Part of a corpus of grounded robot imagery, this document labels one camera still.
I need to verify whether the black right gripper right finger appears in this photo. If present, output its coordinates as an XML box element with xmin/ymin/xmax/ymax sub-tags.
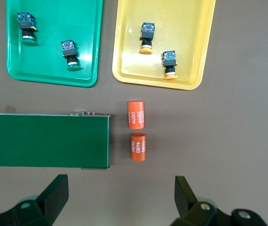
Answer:
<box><xmin>170</xmin><ymin>176</ymin><xmax>221</xmax><ymax>226</ymax></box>

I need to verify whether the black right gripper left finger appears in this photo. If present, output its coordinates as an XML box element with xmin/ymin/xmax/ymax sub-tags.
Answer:
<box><xmin>0</xmin><ymin>174</ymin><xmax>69</xmax><ymax>226</ymax></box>

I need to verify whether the yellow push button switch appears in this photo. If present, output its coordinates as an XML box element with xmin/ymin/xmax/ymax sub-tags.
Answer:
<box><xmin>138</xmin><ymin>22</ymin><xmax>156</xmax><ymax>55</ymax></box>
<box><xmin>161</xmin><ymin>50</ymin><xmax>179</xmax><ymax>80</ymax></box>

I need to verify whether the green push button switch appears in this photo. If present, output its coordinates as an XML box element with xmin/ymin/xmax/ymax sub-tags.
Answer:
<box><xmin>60</xmin><ymin>39</ymin><xmax>82</xmax><ymax>72</ymax></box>
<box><xmin>16</xmin><ymin>12</ymin><xmax>38</xmax><ymax>47</ymax></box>

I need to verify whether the green conveyor belt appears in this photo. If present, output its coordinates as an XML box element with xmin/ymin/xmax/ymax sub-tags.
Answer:
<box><xmin>0</xmin><ymin>112</ymin><xmax>111</xmax><ymax>170</ymax></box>

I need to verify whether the green plastic tray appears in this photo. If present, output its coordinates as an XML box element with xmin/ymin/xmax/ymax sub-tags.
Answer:
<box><xmin>6</xmin><ymin>0</ymin><xmax>104</xmax><ymax>88</ymax></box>

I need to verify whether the yellow plastic tray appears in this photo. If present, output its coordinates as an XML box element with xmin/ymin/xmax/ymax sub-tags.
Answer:
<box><xmin>111</xmin><ymin>0</ymin><xmax>217</xmax><ymax>91</ymax></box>

